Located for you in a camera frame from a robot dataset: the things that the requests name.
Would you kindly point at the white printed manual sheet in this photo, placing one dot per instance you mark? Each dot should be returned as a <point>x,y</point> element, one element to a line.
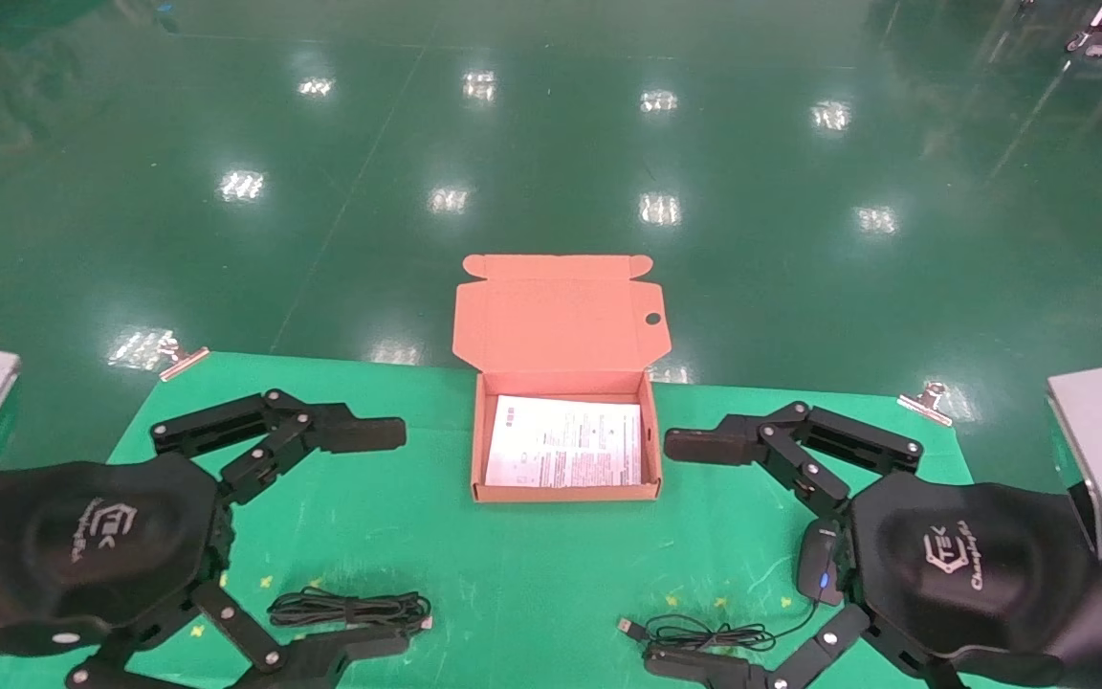
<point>561,440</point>

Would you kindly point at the silver binder clip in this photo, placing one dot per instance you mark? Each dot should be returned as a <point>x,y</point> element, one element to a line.
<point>183,361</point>
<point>924,405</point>

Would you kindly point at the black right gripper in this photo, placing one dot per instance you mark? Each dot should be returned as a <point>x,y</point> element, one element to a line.
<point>972,565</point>

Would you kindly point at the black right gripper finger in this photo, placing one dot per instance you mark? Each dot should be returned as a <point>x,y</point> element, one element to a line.
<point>704,445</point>

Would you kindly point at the orange cardboard box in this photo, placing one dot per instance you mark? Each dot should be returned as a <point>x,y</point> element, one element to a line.
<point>551,325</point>

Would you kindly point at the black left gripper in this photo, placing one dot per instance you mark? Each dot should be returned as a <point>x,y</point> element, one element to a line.
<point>92,545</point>

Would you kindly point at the green cloth mat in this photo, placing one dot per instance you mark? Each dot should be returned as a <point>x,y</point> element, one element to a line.
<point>513,574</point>

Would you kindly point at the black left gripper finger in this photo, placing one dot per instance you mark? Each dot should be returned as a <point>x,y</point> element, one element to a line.
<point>360,435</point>

